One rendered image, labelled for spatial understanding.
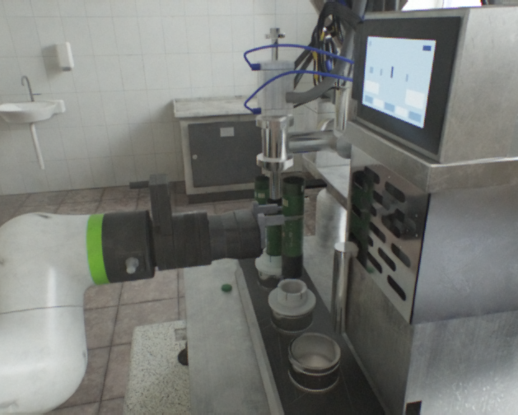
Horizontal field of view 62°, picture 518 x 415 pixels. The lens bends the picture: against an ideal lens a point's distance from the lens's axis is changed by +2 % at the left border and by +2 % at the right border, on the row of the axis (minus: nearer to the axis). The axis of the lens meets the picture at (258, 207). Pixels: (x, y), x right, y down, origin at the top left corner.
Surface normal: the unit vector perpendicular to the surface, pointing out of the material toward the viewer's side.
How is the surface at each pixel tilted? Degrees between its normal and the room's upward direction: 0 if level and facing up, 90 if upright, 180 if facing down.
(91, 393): 0
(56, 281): 63
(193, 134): 90
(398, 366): 90
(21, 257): 56
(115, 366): 0
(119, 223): 26
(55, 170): 90
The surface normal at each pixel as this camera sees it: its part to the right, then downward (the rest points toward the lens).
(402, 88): -0.98, 0.10
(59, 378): 0.79, 0.02
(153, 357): -0.02, -0.91
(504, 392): 0.19, 0.39
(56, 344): 0.69, -0.37
